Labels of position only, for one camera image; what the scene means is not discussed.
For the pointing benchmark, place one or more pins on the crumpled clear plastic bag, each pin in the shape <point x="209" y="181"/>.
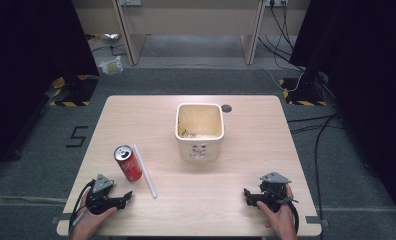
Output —
<point x="111" y="66"/>

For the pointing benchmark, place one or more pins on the wall socket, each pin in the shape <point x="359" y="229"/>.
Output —
<point x="129" y="2"/>
<point x="276" y="2"/>

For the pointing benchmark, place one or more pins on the white straw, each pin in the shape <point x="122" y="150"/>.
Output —
<point x="145" y="171"/>

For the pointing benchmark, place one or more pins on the black stand base striped tape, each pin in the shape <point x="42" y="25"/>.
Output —
<point x="73" y="93"/>
<point x="302" y="96"/>

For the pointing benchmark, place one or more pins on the dark round table grommet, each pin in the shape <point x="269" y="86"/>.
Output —
<point x="226" y="108"/>

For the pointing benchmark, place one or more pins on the person's left hand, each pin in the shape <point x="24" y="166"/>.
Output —
<point x="87" y="225"/>

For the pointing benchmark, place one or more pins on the person's right hand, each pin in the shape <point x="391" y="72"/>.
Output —
<point x="282" y="221"/>

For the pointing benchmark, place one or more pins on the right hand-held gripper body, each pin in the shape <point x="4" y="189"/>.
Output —
<point x="273" y="193"/>

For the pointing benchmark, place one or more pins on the black curtain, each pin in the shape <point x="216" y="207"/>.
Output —
<point x="26" y="66"/>
<point x="369" y="83"/>

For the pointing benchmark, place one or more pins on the red soda can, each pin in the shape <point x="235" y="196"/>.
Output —
<point x="128" y="164"/>

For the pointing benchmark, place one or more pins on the crumpled silver foil wrapper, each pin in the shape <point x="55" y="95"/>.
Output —
<point x="110" y="37"/>

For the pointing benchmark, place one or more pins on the cream square bin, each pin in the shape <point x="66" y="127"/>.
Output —
<point x="200" y="146"/>

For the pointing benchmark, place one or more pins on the pale paper scraps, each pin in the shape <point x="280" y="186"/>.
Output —
<point x="196" y="134"/>

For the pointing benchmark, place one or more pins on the grey tape piece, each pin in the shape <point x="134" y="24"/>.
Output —
<point x="315" y="220"/>
<point x="62" y="219"/>

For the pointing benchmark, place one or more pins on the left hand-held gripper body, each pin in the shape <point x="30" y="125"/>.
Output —
<point x="101" y="196"/>

